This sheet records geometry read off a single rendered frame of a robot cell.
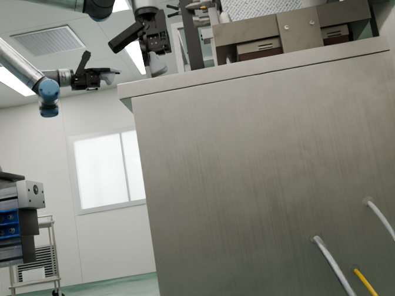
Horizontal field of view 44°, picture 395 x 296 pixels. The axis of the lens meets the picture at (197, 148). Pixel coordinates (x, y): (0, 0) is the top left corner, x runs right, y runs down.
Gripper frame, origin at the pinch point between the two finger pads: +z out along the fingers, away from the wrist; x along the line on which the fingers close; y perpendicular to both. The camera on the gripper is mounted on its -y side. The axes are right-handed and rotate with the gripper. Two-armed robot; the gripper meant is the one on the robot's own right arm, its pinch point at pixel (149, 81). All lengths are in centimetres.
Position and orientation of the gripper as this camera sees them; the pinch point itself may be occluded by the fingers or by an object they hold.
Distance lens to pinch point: 138.0
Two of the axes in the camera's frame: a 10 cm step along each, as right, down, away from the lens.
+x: 0.8, 1.6, 9.8
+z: 1.6, 9.7, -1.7
